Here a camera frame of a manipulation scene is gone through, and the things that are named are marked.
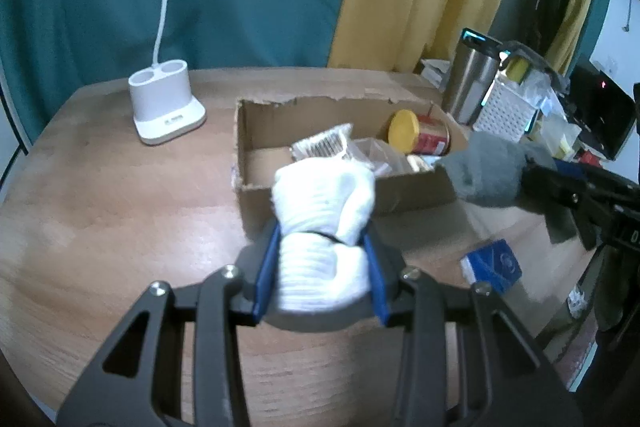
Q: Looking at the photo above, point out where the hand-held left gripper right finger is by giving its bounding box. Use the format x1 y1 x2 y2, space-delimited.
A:
362 232 586 427

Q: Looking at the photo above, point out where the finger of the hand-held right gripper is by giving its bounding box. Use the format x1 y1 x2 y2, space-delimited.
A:
552 159 640 208
520 164 622 249

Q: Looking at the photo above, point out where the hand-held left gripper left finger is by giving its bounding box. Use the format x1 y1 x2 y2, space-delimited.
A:
55 222 281 427

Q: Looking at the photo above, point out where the white sock roll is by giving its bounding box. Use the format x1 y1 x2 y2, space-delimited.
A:
270 157 377 333

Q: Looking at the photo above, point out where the grey sock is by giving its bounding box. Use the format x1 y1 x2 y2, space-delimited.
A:
435 132 556 208

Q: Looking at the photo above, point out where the cardboard box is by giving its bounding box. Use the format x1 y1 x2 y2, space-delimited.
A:
234 96 473 220

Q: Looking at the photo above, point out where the clear plastic snack bag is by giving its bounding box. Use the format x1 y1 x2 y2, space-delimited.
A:
347 138 436 178

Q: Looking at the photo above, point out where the red and gold can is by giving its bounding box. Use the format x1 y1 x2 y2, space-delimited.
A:
389 109 452 156

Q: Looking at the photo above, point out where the pale yellow tissue pack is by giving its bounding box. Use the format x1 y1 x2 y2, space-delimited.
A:
542 112 583 158

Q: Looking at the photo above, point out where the black electronic device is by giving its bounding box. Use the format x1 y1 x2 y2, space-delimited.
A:
570 59 638 160

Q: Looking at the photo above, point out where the white crumpled plastic bag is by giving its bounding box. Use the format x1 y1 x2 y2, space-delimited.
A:
520 72 571 128

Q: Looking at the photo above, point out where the white perforated plastic basket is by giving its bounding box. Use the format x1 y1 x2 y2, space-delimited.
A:
472 74 543 142

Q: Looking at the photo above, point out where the blue tissue pack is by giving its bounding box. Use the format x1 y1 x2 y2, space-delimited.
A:
460 239 523 295

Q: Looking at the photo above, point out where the dark grey cloth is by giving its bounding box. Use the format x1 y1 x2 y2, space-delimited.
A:
500 41 571 92

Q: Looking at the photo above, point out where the yellow sponge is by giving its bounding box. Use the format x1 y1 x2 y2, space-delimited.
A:
505 57 531 82

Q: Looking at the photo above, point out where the stainless steel tumbler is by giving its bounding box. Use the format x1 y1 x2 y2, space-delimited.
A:
442 27 503 126

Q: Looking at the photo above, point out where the white paper box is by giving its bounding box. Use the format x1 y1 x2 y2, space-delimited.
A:
420 58 451 90

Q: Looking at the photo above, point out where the white desk lamp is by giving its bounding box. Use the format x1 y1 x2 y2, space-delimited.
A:
102 0 251 146

